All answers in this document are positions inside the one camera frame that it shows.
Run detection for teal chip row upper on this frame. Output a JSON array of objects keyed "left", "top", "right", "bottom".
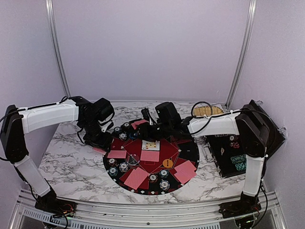
[{"left": 230, "top": 154, "right": 246, "bottom": 164}]

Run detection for red dice in case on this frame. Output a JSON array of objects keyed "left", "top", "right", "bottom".
[{"left": 230, "top": 142, "right": 240, "bottom": 149}]

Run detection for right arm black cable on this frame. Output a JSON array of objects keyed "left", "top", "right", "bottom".
[{"left": 190, "top": 101, "right": 246, "bottom": 136}]

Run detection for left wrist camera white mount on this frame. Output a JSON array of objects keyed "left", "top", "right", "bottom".
[{"left": 101, "top": 121, "right": 114, "bottom": 133}]

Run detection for teal chip row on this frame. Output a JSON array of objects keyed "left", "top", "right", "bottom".
[
  {"left": 230, "top": 154, "right": 246, "bottom": 164},
  {"left": 235, "top": 162, "right": 246, "bottom": 171}
]

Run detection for teal chip row lower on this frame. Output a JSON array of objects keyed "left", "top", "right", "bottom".
[{"left": 235, "top": 162, "right": 246, "bottom": 171}]

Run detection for orange big blind button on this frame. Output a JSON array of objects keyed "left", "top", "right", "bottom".
[{"left": 162, "top": 159, "right": 173, "bottom": 168}]

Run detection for red playing card deck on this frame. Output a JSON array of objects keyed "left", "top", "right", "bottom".
[{"left": 92, "top": 147, "right": 106, "bottom": 155}]

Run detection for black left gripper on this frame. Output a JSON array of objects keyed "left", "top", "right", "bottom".
[{"left": 81, "top": 118, "right": 113, "bottom": 152}]

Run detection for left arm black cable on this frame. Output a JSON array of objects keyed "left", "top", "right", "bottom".
[{"left": 0, "top": 95, "right": 69, "bottom": 161}]

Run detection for front aluminium rail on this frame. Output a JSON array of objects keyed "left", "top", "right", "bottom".
[{"left": 9, "top": 189, "right": 289, "bottom": 229}]

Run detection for yellow woven bamboo mat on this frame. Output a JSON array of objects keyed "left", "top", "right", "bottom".
[{"left": 193, "top": 106, "right": 224, "bottom": 116}]

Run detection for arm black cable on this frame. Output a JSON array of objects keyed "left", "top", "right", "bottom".
[
  {"left": 190, "top": 101, "right": 246, "bottom": 136},
  {"left": 0, "top": 95, "right": 69, "bottom": 161}
]

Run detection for left aluminium frame post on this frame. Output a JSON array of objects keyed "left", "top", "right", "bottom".
[{"left": 45, "top": 0, "right": 71, "bottom": 97}]

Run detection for face down community card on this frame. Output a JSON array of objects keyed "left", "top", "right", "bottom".
[{"left": 140, "top": 150, "right": 160, "bottom": 162}]

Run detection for aluminium frame post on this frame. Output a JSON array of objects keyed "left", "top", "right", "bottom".
[
  {"left": 225, "top": 0, "right": 257, "bottom": 108},
  {"left": 45, "top": 0, "right": 71, "bottom": 97}
]

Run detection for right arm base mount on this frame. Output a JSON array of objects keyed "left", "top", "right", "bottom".
[{"left": 219, "top": 200, "right": 262, "bottom": 219}]

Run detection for black poker set case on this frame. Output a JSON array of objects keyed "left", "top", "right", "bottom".
[{"left": 205, "top": 100, "right": 286, "bottom": 178}]

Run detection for five of hearts card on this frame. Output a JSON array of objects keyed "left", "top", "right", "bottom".
[{"left": 142, "top": 140, "right": 160, "bottom": 151}]

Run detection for round red black poker mat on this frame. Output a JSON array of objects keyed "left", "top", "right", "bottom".
[{"left": 103, "top": 119, "right": 200, "bottom": 195}]

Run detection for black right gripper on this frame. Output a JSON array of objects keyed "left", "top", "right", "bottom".
[{"left": 130, "top": 122, "right": 172, "bottom": 143}]

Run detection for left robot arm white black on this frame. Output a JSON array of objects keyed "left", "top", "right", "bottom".
[{"left": 0, "top": 96, "right": 115, "bottom": 212}]

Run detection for dealt red card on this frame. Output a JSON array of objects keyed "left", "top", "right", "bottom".
[
  {"left": 174, "top": 167, "right": 196, "bottom": 184},
  {"left": 124, "top": 170, "right": 145, "bottom": 189},
  {"left": 174, "top": 160, "right": 196, "bottom": 172},
  {"left": 128, "top": 168, "right": 149, "bottom": 188},
  {"left": 131, "top": 119, "right": 149, "bottom": 130}
]

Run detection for right aluminium frame post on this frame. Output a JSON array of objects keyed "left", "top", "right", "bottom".
[{"left": 225, "top": 0, "right": 257, "bottom": 108}]

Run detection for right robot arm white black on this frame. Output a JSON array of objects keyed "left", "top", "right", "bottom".
[{"left": 136, "top": 102, "right": 271, "bottom": 214}]

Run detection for chip stack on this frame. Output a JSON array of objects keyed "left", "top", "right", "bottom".
[
  {"left": 108, "top": 158, "right": 117, "bottom": 167},
  {"left": 122, "top": 122, "right": 131, "bottom": 130},
  {"left": 149, "top": 174, "right": 158, "bottom": 183}
]

